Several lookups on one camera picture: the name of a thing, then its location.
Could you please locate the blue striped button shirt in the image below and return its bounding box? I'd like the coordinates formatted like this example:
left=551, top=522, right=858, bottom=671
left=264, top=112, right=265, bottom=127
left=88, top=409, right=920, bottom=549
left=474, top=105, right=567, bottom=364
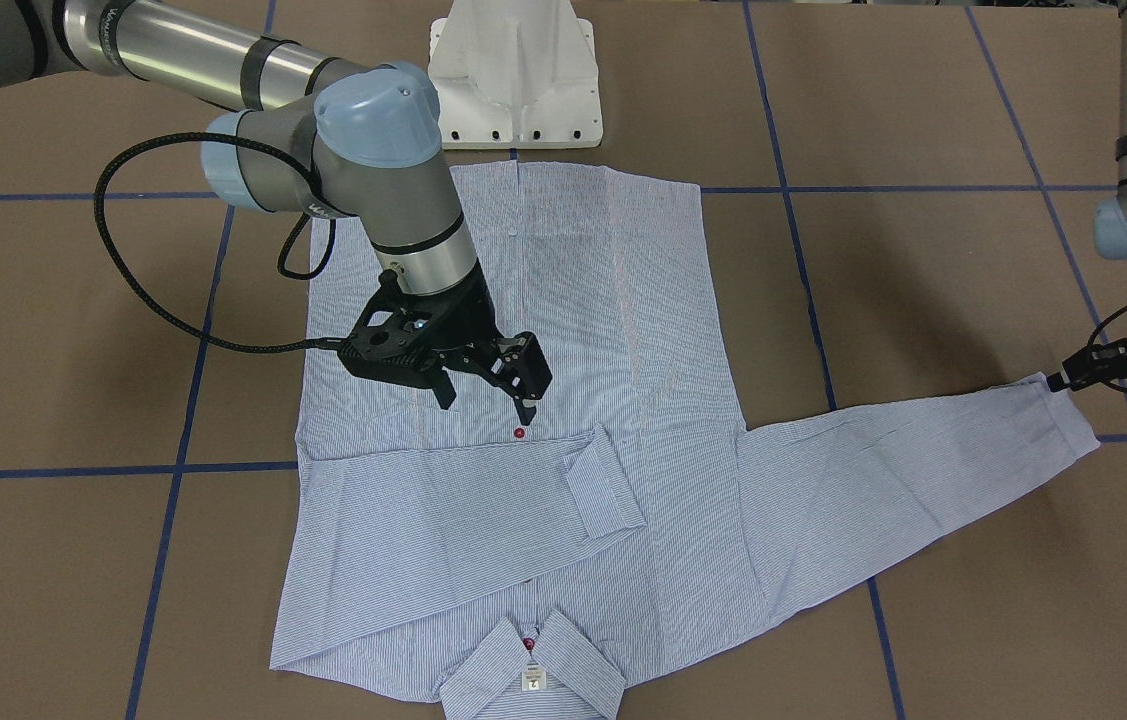
left=270, top=161, right=1098, bottom=719

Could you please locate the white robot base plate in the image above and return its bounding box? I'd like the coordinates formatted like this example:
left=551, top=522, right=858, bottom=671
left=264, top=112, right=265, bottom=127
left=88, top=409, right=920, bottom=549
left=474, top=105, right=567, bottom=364
left=427, top=1, right=605, bottom=151

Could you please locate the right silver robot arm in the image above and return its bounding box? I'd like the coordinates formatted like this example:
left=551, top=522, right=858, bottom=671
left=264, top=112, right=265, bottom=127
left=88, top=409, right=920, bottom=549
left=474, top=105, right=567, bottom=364
left=0, top=1, right=551, bottom=425

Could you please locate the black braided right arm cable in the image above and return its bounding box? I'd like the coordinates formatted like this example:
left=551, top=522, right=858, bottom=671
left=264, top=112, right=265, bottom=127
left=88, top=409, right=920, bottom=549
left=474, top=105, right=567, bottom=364
left=94, top=132, right=344, bottom=356

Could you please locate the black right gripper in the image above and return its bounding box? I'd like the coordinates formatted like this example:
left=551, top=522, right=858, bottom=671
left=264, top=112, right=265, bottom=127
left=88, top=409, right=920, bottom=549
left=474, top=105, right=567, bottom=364
left=336, top=265, right=553, bottom=427

